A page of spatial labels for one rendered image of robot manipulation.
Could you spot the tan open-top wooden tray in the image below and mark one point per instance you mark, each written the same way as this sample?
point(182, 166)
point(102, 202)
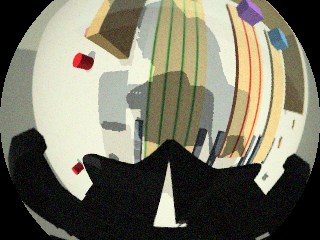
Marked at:
point(254, 25)

